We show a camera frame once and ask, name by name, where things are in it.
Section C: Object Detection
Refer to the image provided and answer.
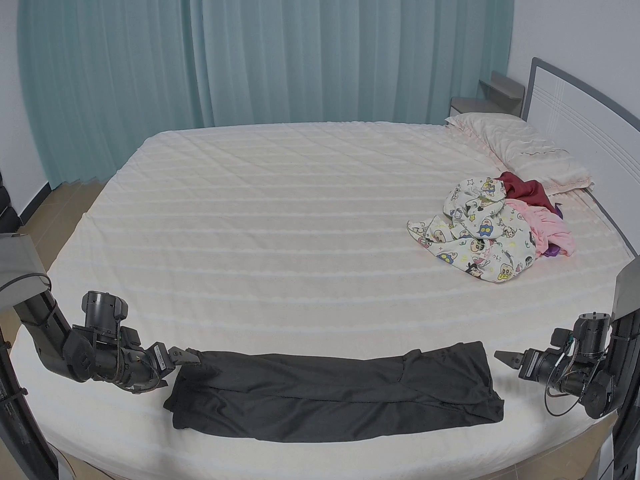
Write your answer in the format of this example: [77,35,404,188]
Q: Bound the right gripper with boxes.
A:
[495,348,555,384]

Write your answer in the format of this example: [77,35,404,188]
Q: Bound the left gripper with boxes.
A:
[122,340,202,385]

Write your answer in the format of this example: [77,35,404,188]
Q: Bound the black T-shirt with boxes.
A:
[163,340,505,443]

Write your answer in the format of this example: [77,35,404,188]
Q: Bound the bed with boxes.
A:
[10,57,640,478]

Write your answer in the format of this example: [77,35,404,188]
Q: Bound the purple garment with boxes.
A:
[541,203,567,259]

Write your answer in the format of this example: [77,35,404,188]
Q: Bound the white printed pyjama top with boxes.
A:
[406,177,538,284]

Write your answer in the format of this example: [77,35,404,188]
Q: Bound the pink garment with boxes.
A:
[505,199,575,258]

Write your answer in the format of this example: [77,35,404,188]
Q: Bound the dark red garment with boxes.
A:
[500,170,557,213]

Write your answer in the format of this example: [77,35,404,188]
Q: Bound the cream pillow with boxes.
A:
[444,112,596,197]

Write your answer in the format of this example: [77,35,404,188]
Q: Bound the black padded chair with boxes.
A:
[0,169,24,230]

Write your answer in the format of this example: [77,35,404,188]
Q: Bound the grey bedside table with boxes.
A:
[449,71,525,118]

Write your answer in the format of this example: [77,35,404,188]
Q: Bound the blue-green curtain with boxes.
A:
[17,0,218,187]
[199,0,517,129]

